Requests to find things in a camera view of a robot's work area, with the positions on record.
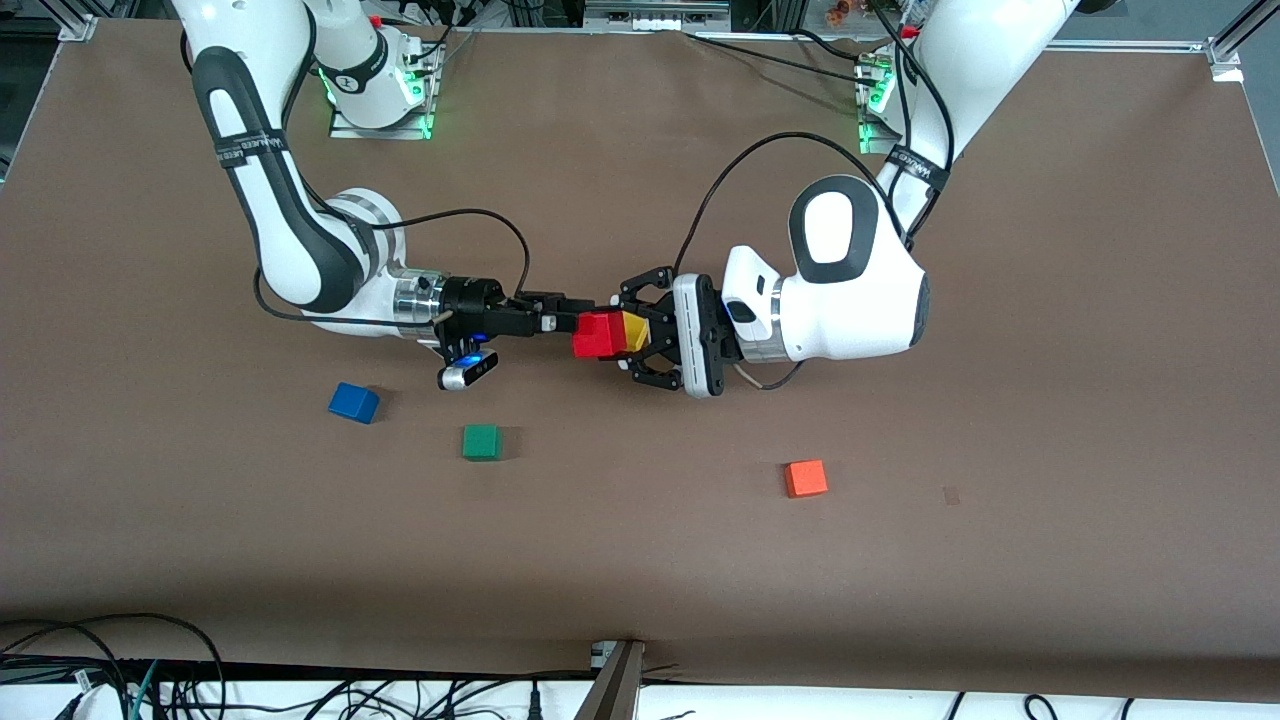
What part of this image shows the green cable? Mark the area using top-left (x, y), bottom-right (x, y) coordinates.
top-left (128, 660), bottom-right (163, 720)

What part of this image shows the orange wooden cube block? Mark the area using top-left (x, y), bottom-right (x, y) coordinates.
top-left (783, 459), bottom-right (830, 499)

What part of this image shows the black looping cable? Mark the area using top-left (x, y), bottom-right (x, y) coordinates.
top-left (0, 612), bottom-right (227, 720)

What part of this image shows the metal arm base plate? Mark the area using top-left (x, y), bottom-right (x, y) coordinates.
top-left (857, 55), bottom-right (906, 157)
top-left (329, 45), bottom-right (434, 141)

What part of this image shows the red wooden cube block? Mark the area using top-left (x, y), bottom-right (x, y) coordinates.
top-left (572, 311), bottom-right (627, 360)

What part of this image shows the grey power strip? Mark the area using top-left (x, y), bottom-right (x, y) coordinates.
top-left (584, 0), bottom-right (732, 33)

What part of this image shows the aluminium corner bracket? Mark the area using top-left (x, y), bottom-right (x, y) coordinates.
top-left (1204, 35), bottom-right (1247, 83)
top-left (58, 0), bottom-right (102, 42)

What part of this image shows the blue wooden cube block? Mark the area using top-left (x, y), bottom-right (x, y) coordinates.
top-left (327, 381), bottom-right (382, 425)

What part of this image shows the brown paper table cover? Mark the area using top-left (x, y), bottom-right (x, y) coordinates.
top-left (0, 18), bottom-right (1280, 703)

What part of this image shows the black arm base cable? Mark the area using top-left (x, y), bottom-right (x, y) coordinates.
top-left (793, 28), bottom-right (881, 67)
top-left (685, 32), bottom-right (873, 83)

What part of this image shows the aluminium profile post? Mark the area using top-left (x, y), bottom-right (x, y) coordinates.
top-left (574, 640), bottom-right (647, 720)

